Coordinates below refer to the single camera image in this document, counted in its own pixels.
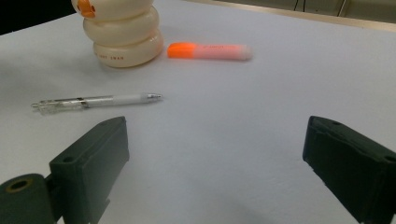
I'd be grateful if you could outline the clear ballpoint pen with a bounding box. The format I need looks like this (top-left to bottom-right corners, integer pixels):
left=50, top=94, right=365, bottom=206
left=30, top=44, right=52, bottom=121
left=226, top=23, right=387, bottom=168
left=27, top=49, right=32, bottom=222
left=30, top=91, right=164, bottom=116

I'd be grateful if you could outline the orange highlighter pen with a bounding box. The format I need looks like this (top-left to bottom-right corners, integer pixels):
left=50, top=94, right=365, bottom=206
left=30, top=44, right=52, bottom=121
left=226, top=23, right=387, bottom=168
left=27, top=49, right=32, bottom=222
left=166, top=42, right=254, bottom=62

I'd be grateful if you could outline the white cable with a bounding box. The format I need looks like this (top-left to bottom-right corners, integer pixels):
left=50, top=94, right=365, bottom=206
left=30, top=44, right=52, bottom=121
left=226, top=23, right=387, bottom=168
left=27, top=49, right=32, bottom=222
left=337, top=0, right=348, bottom=17

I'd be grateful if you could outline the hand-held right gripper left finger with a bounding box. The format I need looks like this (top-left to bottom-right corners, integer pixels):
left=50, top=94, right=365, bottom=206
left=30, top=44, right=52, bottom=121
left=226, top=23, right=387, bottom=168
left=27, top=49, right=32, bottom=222
left=49, top=116, right=131, bottom=224

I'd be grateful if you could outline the black cable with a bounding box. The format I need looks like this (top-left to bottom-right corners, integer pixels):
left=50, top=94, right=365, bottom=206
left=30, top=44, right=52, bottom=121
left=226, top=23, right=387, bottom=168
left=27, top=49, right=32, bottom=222
left=293, top=0, right=308, bottom=12

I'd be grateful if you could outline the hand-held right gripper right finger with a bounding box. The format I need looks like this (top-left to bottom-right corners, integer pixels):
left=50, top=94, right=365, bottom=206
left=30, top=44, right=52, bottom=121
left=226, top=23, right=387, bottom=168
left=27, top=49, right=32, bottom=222
left=302, top=115, right=396, bottom=224

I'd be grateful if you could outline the cream duck-shaped pen holder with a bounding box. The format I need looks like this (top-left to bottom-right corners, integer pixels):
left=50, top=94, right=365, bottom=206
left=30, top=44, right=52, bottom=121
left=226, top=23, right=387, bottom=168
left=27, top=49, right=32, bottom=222
left=70, top=0, right=165, bottom=69

